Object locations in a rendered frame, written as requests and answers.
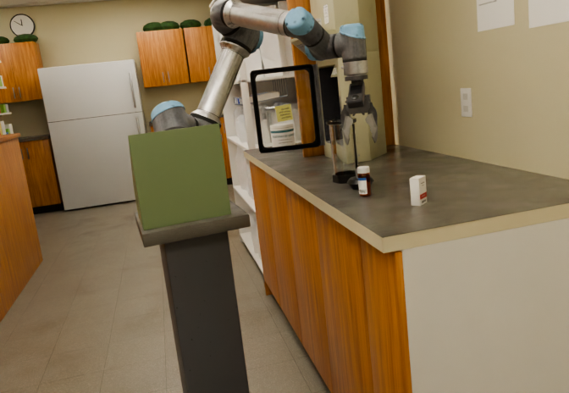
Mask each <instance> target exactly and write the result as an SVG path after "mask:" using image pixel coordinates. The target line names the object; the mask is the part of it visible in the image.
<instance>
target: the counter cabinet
mask: <svg viewBox="0 0 569 393"><path fill-rule="evenodd" d="M249 162H250V169H251V182H252V189H253V196H254V202H255V210H256V217H257V230H258V237H259V244H260V251H261V258H262V271H263V278H264V284H265V291H266V296H268V295H273V296H274V297H275V299H276V301H277V303H278V304H279V306H280V307H281V309H282V311H283V312H284V315H285V316H286V317H287V319H288V321H289V322H290V325H291V326H292V328H293V330H294V331H295V333H296V334H297V336H298V338H299V340H300V341H301V343H302V345H303V346H304V348H305V349H306V351H307V354H308V355H309V357H310V358H311V359H312V362H313V363H314V365H315V367H316V368H317V370H318V372H319V373H320V375H321V377H322V378H323V381H324V382H325V384H326V385H327V387H328V388H329V391H330V392H331V393H569V218H566V219H558V220H554V221H550V222H544V223H540V224H532V225H528V226H523V227H518V228H514V229H509V230H502V231H496V232H492V233H488V234H483V235H475V236H470V237H466V238H461V239H457V240H452V241H444V242H440V243H435V244H430V245H426V246H418V247H413V248H408V249H404V250H399V251H395V252H386V253H382V252H381V251H380V250H378V249H377V248H375V247H374V246H372V245H371V244H369V243H368V242H366V241H365V240H363V239H362V238H361V237H360V236H358V235H356V234H355V233H353V232H352V231H350V230H349V229H347V228H346V227H345V226H344V225H342V224H340V223H339V222H338V221H336V220H335V219H333V218H331V217H330V216H328V215H327V214H326V213H325V212H323V211H322V210H320V209H319V208H317V207H316V206H314V205H313V204H311V203H310V202H309V201H307V200H306V199H305V198H303V197H302V196H300V195H298V194H297V193H295V192H294V191H292V190H291V189H290V188H289V187H287V186H286V185H284V184H282V183H281V182H280V181H278V180H276V179H275V178H274V177H273V176H271V175H270V174H268V173H267V172H265V171H264V170H262V169H260V168H259V167H258V166H256V165H255V164H254V163H252V162H251V161H249Z"/></svg>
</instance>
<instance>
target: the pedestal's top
mask: <svg viewBox="0 0 569 393"><path fill-rule="evenodd" d="M229 203H230V210H231V214H228V215H224V216H219V217H214V218H210V219H202V220H197V221H192V222H188V223H183V224H175V225H170V226H166V227H161V228H156V229H152V230H143V228H142V226H141V221H140V220H139V217H138V213H135V221H136V224H137V227H138V230H139V232H140V235H141V239H142V242H143V246H144V247H149V246H156V245H161V244H165V243H170V242H174V241H182V240H186V239H190V238H195V237H199V236H204V235H211V234H216V233H220V232H225V231H229V230H237V229H241V228H245V227H250V226H251V223H250V216H249V213H247V212H246V211H244V210H243V209H241V208H240V207H238V206H237V205H236V204H234V203H233V202H232V201H230V200H229Z"/></svg>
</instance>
